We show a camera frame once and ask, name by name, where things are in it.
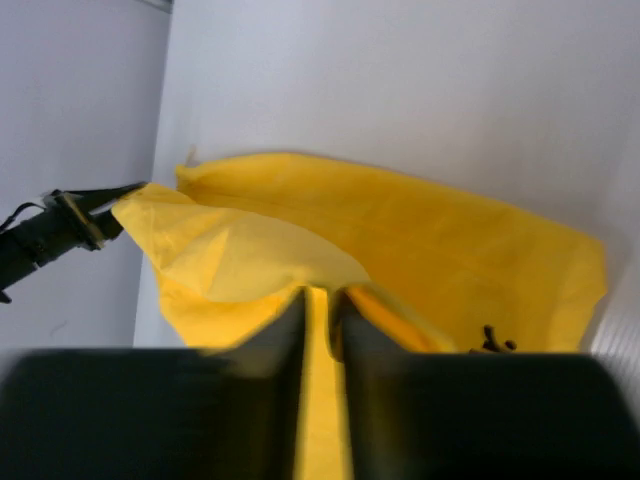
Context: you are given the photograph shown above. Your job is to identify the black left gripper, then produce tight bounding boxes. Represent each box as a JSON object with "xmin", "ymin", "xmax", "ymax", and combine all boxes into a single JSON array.
[{"xmin": 1, "ymin": 182, "xmax": 147, "ymax": 290}]

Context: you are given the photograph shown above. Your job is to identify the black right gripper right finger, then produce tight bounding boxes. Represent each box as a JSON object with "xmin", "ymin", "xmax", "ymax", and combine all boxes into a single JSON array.
[{"xmin": 333, "ymin": 294, "xmax": 639, "ymax": 479}]

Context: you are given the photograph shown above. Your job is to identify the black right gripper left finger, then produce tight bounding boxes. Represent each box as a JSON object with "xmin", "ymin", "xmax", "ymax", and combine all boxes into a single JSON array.
[{"xmin": 1, "ymin": 294, "xmax": 306, "ymax": 479}]

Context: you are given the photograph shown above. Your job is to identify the yellow shorts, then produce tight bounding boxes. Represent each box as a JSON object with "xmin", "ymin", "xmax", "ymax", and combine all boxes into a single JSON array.
[{"xmin": 113, "ymin": 153, "xmax": 607, "ymax": 479}]

